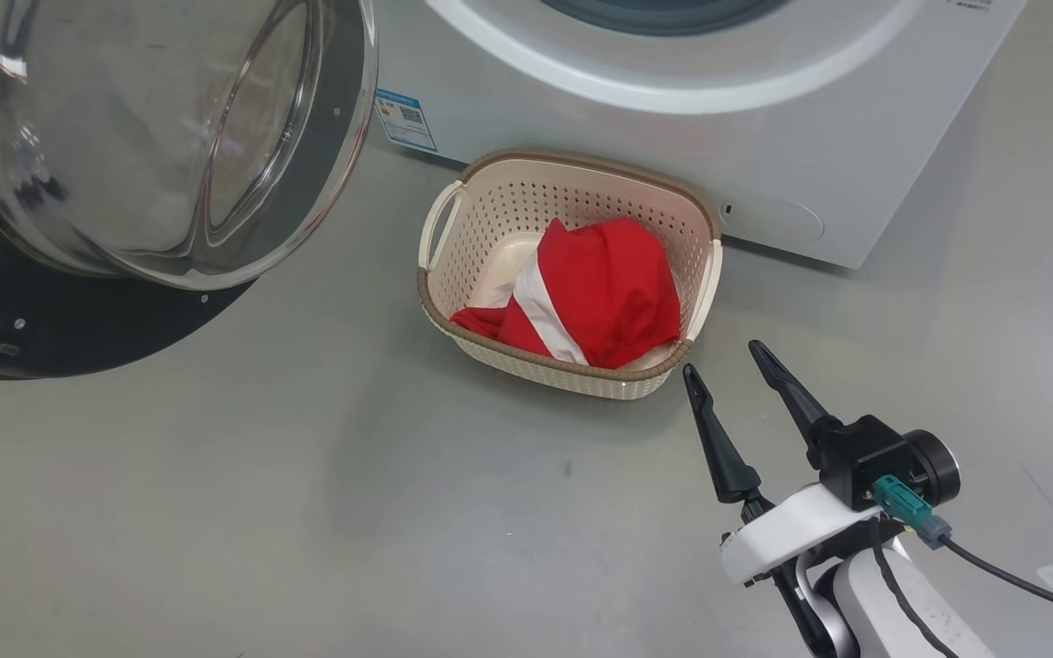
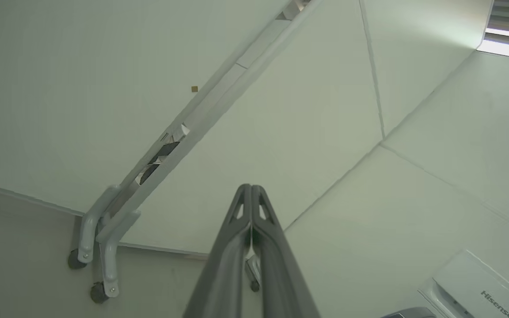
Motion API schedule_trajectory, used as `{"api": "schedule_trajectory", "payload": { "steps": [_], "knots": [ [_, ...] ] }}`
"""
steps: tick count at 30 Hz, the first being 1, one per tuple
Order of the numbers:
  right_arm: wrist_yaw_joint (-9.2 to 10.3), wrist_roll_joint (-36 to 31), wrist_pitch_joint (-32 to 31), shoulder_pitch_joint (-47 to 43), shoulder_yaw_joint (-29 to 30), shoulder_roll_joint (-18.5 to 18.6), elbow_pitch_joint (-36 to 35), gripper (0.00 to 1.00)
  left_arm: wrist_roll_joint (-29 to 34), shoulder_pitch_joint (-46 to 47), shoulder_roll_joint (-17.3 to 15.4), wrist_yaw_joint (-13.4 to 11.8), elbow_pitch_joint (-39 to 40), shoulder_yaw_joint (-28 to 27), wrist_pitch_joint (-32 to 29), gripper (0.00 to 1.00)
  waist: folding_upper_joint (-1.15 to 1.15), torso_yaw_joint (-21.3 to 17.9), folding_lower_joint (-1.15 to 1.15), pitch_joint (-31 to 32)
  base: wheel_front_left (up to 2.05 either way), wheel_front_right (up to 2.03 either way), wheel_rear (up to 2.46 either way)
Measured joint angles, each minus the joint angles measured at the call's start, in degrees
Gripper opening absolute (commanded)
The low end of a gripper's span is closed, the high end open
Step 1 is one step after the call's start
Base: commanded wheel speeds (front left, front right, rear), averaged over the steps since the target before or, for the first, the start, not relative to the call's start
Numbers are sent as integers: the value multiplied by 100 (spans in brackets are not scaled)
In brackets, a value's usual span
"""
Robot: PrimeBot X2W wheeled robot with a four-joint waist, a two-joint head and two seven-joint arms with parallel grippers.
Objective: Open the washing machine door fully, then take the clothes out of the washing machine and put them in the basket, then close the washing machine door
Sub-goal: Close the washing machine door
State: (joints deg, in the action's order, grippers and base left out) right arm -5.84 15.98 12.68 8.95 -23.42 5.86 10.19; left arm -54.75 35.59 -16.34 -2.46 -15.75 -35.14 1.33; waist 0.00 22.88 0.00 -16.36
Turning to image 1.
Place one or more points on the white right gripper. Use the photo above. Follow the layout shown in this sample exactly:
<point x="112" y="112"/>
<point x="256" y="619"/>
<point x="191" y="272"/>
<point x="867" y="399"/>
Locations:
<point x="792" y="530"/>

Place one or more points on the white front-load washing machine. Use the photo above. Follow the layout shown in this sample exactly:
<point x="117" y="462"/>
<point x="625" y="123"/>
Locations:
<point x="764" y="155"/>

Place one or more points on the red garment with white stripe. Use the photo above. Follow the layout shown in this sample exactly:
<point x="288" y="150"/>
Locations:
<point x="609" y="292"/>

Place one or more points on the round dark washer door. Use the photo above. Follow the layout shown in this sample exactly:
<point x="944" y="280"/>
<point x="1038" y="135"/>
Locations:
<point x="124" y="137"/>

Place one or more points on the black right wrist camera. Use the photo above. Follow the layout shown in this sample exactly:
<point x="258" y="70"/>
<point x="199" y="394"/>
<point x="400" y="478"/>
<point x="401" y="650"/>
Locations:
<point x="865" y="457"/>

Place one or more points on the cream perforated laundry basket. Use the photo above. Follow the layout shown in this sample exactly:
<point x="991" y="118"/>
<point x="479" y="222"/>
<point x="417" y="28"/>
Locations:
<point x="499" y="210"/>

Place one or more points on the blue energy label sticker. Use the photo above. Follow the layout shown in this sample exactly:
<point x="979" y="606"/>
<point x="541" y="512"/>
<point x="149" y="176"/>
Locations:
<point x="406" y="121"/>

